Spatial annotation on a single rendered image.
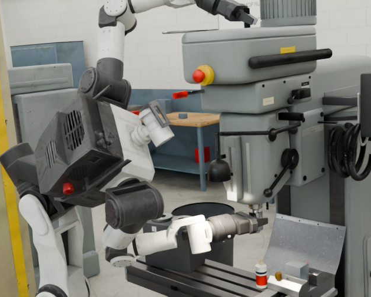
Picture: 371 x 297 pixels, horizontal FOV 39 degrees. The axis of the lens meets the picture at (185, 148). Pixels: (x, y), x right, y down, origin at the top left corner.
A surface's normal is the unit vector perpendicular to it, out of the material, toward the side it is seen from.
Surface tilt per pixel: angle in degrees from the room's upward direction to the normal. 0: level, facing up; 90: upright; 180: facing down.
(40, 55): 90
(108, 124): 59
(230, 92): 90
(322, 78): 90
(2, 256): 90
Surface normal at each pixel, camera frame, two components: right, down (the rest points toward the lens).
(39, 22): -0.67, 0.19
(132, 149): 0.74, -0.50
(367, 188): 0.73, 0.06
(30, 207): -0.40, 0.20
